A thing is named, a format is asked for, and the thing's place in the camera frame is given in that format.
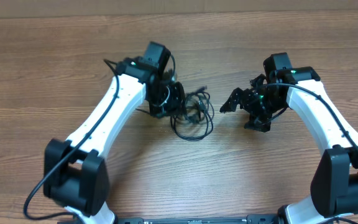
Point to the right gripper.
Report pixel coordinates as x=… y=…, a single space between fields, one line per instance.
x=250 y=104

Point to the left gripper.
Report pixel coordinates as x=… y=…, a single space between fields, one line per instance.
x=178 y=107

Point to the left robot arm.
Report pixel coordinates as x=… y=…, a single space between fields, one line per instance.
x=75 y=169

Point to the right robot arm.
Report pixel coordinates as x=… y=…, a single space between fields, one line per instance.
x=334 y=187

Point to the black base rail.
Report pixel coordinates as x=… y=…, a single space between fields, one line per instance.
x=194 y=221

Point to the cardboard wall panel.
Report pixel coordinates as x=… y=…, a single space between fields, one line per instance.
x=62 y=8

